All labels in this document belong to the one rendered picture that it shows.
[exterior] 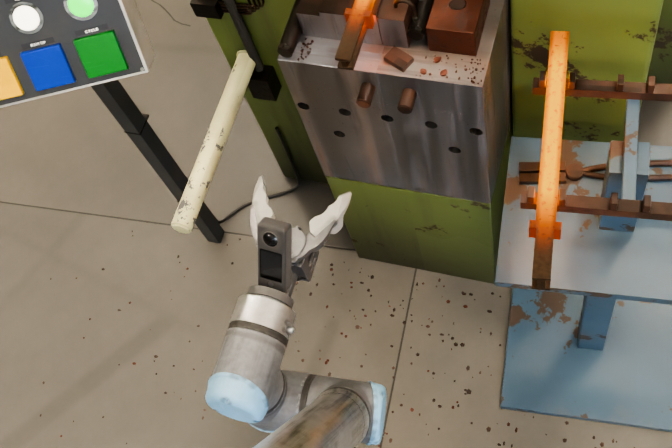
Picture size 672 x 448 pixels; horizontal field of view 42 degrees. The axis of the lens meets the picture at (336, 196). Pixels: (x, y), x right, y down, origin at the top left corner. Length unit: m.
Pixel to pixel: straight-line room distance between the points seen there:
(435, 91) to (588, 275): 0.42
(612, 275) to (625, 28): 0.44
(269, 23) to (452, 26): 0.52
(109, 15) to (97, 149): 1.26
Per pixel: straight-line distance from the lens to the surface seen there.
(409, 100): 1.57
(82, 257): 2.68
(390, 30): 1.56
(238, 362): 1.26
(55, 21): 1.64
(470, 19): 1.53
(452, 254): 2.22
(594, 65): 1.77
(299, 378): 1.37
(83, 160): 2.84
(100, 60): 1.64
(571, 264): 1.60
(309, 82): 1.66
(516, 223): 1.63
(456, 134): 1.68
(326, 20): 1.59
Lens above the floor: 2.18
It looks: 61 degrees down
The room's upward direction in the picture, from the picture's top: 22 degrees counter-clockwise
